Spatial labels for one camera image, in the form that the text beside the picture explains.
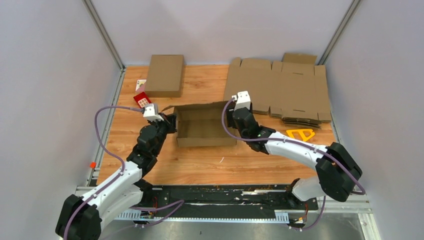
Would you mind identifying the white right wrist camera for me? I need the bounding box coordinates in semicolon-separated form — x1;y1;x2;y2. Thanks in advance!
231;90;252;111

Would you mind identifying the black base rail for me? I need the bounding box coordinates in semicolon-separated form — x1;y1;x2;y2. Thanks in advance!
137;184;319;221

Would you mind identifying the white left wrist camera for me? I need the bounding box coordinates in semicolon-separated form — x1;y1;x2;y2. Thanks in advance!
143;103;164;122

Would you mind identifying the yellow plastic triangle block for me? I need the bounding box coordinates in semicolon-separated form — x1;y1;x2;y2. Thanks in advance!
286;128;316;142

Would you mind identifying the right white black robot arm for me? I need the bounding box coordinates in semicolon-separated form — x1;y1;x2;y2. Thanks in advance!
221;107;365;209

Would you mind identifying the red plastic window block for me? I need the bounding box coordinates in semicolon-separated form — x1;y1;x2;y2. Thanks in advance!
133;91;152;108

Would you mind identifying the brown cardboard box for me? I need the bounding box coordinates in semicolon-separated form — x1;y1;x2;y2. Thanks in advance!
161;101;237;148
144;54;185;98

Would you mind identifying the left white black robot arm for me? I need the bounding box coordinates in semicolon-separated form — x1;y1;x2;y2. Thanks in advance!
55;113;177;240

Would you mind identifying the stack of flat cardboard sheets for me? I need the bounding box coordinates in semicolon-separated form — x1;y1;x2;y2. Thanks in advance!
223;53;332;123

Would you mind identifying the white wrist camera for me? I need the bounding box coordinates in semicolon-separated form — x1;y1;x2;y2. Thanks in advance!
231;90;252;111
143;103;164;122

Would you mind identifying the playing card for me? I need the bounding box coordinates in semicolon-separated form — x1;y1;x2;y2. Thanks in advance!
135;79;147;93

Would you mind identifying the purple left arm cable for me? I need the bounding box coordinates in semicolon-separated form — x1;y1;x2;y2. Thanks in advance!
62;105;185;240

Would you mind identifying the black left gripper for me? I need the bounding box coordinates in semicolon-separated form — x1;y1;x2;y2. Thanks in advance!
148;112;178;156

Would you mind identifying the closed brown cardboard box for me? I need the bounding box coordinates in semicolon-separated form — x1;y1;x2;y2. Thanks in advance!
144;54;185;98

